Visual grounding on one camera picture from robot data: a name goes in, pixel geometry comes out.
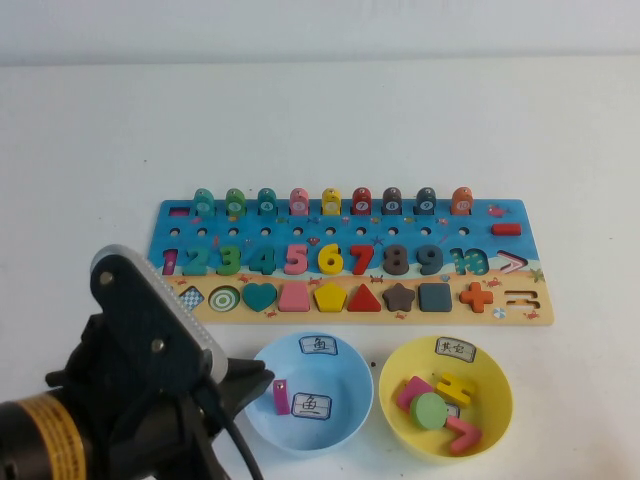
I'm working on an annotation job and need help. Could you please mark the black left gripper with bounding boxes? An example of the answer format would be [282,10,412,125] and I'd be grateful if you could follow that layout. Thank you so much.
[82,357,277,480]

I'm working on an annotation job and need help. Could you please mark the green wooden circle piece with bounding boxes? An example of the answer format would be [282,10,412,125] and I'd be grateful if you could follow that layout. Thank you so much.
[409,391,450,432]

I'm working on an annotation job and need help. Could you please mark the magenta block in blue bowl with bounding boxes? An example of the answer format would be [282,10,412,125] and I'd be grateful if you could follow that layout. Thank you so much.
[272,379,291,416]

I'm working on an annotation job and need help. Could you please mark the paper label inside blue bowl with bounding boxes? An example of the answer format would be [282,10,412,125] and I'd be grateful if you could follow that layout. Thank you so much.
[291,392,335,420]

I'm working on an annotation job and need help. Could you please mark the teal wooden heart piece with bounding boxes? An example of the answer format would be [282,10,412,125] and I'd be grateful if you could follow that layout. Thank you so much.
[242,282,279,313]

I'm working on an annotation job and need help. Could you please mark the pink wooden trapezoid piece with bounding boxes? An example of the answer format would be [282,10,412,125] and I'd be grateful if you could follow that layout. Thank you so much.
[277,282,312,313]

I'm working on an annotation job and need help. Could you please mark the blue plastic bowl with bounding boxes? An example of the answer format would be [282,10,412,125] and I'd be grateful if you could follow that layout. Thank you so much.
[243,330,375,459]

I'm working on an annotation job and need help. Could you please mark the yellow wooden pentagon piece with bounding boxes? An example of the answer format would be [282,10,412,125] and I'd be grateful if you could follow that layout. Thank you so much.
[313,282,349,313]

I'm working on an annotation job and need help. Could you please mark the red wooden triangle piece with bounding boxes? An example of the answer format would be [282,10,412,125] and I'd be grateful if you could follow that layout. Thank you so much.
[346,282,384,313]

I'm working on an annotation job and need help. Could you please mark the pink wooden rectangle piece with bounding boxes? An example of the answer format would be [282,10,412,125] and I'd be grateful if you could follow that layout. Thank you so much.
[396,375,432,412]

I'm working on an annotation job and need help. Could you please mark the brown wooden star piece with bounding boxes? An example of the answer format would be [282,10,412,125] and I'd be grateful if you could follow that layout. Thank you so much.
[382,282,418,313]

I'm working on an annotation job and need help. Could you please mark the wooden sea print puzzle board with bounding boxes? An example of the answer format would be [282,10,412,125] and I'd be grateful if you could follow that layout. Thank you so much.
[147,198,555,326]

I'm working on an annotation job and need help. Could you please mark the slate wooden square piece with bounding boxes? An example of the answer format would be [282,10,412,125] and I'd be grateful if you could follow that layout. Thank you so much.
[417,282,454,313]

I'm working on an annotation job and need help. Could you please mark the yellow wooden equals piece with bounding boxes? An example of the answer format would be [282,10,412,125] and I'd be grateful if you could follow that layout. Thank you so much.
[434,372,478,406]

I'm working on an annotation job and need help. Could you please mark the pink wooden greater-than piece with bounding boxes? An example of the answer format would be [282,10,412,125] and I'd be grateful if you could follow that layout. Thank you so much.
[445,415,484,457]

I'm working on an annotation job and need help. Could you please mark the orange wooden plus piece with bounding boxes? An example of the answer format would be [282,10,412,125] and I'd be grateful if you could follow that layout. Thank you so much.
[458,281,495,313]

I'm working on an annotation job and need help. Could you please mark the yellow plastic bowl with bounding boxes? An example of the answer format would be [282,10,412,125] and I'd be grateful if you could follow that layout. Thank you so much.
[378,335,515,466]

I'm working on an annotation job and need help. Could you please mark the paper label on blue rim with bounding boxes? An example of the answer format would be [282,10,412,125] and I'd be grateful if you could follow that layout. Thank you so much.
[298,334,340,356]

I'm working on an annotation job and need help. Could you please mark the teal wooden number four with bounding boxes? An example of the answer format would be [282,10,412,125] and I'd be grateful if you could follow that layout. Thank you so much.
[248,245,278,277]

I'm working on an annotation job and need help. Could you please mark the green wooden number three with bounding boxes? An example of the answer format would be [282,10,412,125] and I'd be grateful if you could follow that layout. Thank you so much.
[215,244,241,277]

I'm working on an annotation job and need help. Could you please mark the teal wooden number two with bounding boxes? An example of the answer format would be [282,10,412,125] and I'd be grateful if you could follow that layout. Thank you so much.
[180,245,210,277]

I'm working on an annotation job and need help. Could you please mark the yellow wooden number six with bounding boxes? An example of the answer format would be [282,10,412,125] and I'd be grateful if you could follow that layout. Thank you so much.
[316,243,344,276]

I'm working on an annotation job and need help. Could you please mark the pink wooden number five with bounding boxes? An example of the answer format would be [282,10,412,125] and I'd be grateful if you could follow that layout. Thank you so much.
[283,243,310,276]

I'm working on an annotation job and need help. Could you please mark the red wooden number seven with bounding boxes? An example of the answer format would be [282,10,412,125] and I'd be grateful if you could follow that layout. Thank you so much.
[348,243,376,276]

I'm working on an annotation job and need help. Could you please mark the green fish peg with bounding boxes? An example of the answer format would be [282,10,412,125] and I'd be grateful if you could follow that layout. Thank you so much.
[225,187,247,218]

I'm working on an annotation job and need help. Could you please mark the teal fish peg number four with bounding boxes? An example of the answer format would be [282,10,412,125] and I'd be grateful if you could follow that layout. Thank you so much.
[257,187,278,217]

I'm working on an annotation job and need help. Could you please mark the teal fish peg number two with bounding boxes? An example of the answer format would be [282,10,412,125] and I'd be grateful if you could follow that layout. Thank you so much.
[193,187,215,218]

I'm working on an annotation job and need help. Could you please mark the pink fish peg number five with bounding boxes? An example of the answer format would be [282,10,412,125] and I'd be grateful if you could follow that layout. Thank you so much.
[289,187,310,217]

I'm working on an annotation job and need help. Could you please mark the brown wooden number eight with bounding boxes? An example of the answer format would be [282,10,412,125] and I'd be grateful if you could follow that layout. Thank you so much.
[382,243,411,277]

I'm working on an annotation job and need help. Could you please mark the yellow fish peg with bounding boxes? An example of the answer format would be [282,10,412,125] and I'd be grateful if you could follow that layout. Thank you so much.
[321,187,342,217]

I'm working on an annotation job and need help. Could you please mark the paper label on yellow rim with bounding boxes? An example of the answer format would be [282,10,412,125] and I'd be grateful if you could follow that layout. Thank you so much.
[434,337,478,363]

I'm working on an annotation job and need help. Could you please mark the red fish peg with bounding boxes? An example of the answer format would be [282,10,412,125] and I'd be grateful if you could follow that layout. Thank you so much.
[351,187,373,217]

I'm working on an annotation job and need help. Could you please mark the slate wooden number nine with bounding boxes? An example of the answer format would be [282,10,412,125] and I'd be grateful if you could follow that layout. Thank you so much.
[415,243,445,277]

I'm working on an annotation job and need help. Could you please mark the brown fish peg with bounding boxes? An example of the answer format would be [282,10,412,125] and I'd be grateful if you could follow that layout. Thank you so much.
[382,187,404,217]

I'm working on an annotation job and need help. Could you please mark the slate fish peg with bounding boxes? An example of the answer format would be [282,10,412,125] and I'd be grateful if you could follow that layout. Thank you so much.
[415,187,437,217]

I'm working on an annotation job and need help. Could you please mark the orange fish peg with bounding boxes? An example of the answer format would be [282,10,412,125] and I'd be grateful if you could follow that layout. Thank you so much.
[451,187,475,217]

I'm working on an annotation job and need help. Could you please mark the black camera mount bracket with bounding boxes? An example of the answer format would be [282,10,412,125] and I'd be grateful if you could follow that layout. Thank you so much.
[45,312,132,401]

